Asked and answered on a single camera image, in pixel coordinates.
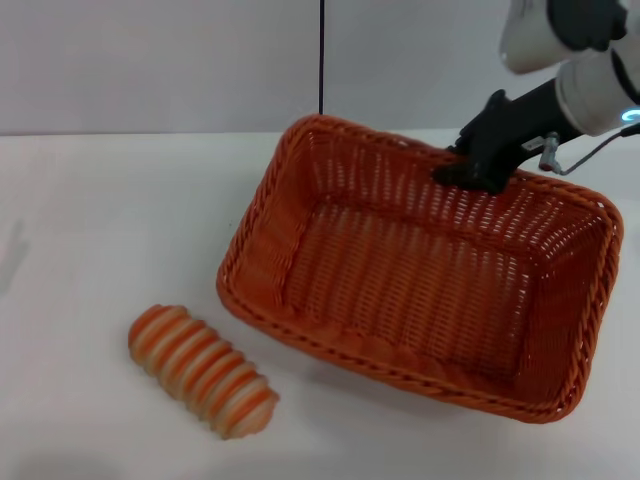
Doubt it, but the orange woven plastic basket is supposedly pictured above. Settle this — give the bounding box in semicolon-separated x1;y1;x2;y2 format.
215;113;626;425

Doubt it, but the grey thin cable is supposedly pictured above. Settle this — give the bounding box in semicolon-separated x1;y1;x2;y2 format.
553;125;640;176

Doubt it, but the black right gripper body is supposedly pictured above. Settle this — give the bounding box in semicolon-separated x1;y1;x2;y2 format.
458;89;577;177

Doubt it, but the orange white striped bread roll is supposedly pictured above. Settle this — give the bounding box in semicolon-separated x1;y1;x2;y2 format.
127;303;281;441

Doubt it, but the silver cable connector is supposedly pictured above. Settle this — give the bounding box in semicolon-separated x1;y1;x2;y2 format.
536;131;562;172

